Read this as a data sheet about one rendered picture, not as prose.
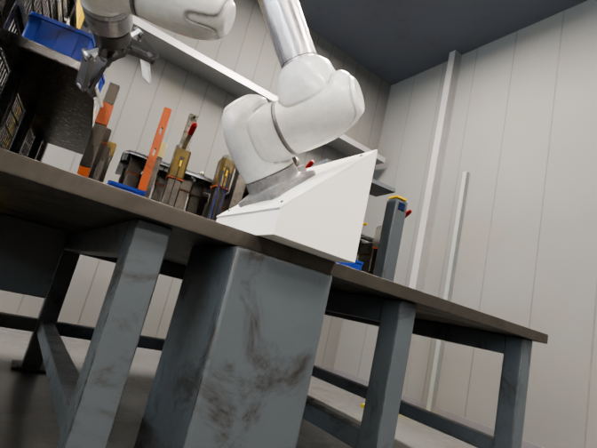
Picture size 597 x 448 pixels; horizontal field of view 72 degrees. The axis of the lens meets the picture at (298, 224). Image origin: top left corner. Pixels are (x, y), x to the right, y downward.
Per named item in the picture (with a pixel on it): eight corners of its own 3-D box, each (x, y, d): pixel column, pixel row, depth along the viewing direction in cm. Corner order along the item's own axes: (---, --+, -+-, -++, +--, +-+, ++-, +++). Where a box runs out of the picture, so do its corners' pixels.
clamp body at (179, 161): (163, 240, 162) (188, 156, 169) (168, 238, 153) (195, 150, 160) (146, 235, 159) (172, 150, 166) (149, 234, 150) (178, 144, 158)
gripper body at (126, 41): (117, 3, 86) (123, 36, 95) (79, 17, 83) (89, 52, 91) (139, 28, 86) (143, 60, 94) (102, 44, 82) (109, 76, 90)
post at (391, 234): (380, 296, 188) (398, 204, 197) (392, 298, 181) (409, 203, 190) (367, 292, 184) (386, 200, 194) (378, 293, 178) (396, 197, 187)
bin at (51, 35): (93, 116, 143) (106, 83, 146) (77, 75, 114) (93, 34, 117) (41, 99, 138) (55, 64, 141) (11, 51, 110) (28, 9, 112)
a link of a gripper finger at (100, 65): (119, 53, 90) (114, 52, 89) (95, 92, 94) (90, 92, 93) (108, 41, 90) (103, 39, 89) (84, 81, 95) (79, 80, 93)
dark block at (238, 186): (223, 254, 167) (249, 158, 176) (228, 254, 161) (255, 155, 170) (210, 251, 165) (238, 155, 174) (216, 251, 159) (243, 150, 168)
